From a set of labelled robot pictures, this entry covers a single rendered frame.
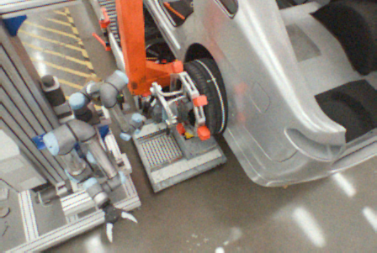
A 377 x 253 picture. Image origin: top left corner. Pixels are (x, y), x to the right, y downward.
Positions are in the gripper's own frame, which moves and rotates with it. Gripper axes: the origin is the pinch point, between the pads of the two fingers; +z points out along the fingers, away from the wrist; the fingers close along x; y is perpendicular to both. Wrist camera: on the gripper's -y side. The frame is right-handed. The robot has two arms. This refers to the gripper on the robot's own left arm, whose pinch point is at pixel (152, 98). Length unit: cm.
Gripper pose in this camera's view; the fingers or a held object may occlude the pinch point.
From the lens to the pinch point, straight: 237.1
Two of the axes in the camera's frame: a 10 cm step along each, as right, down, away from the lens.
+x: 9.4, 3.2, -1.2
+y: -0.9, 5.6, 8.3
